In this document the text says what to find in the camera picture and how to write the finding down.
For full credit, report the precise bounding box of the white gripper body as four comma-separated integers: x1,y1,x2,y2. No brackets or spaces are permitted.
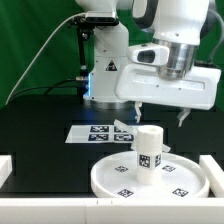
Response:
115,64,221,110

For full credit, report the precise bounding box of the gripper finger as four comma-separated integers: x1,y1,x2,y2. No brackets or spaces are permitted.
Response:
177,108,191,127
134,102,142,122

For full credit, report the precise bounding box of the white cross-shaped table base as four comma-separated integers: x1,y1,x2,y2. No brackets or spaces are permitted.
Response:
114,119,171,153

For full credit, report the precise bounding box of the white round table top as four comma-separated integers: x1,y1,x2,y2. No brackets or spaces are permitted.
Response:
91,151,210,199

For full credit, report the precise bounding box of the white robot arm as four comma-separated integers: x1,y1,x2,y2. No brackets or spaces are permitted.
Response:
75,0,221,120

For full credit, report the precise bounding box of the white sheet with markers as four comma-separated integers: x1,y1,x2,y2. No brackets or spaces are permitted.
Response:
65,125,134,143

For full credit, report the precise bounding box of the white right rail block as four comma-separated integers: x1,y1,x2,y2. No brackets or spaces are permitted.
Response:
199,155,224,198

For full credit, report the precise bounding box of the white rail block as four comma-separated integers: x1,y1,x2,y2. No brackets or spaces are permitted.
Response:
199,155,224,198
0,155,12,188

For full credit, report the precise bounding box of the black cable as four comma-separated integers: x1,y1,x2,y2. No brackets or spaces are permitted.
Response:
6,78,88,104

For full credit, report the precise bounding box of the black camera on stand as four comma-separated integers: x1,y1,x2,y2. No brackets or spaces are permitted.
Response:
67,11,119,82

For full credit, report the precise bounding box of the white front rail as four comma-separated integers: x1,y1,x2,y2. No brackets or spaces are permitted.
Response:
0,198,224,224

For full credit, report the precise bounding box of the white cable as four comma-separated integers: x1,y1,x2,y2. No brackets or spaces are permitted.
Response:
5,13,87,105

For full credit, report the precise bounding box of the white left rail block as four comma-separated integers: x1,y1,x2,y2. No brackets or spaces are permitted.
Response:
0,155,12,188

